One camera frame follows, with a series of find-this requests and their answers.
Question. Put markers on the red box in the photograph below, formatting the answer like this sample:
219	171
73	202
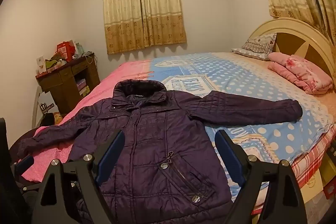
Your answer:
331	190

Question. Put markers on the yellow box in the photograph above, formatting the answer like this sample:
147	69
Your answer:
329	169

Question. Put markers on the cream wooden headboard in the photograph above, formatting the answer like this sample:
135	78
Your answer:
296	43

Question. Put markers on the white printed box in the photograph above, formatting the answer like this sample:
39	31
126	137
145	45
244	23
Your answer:
41	65

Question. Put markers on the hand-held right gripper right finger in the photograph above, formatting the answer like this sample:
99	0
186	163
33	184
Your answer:
228	158

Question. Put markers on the patterned pillow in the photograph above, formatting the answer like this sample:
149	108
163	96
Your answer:
256	47

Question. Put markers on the pale green bag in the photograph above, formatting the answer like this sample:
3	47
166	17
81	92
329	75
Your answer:
79	48

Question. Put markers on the red plaid mattress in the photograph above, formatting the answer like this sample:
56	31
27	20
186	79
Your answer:
307	161

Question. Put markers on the white metal frame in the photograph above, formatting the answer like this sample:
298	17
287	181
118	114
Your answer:
35	111

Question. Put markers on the stack of boxes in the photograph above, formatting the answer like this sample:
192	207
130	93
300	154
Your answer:
82	87

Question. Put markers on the cream printed board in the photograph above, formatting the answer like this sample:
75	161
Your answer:
312	184

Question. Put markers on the pink folded blanket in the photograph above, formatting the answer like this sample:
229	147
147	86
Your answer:
302	71

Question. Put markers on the purple quilted jacket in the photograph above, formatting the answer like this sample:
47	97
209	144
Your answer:
147	134

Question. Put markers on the white paper bag black print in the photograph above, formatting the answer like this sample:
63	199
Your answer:
45	96

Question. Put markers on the brown wooden desk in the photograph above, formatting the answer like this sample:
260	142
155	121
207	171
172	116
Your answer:
56	85

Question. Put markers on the pink and blue printed bedsheet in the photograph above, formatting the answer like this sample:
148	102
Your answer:
236	87

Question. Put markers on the green cloth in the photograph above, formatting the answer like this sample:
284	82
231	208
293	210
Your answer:
52	62

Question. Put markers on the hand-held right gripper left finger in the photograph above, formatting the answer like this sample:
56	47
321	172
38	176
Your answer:
111	158

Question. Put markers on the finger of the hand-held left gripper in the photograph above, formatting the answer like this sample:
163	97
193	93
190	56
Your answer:
25	162

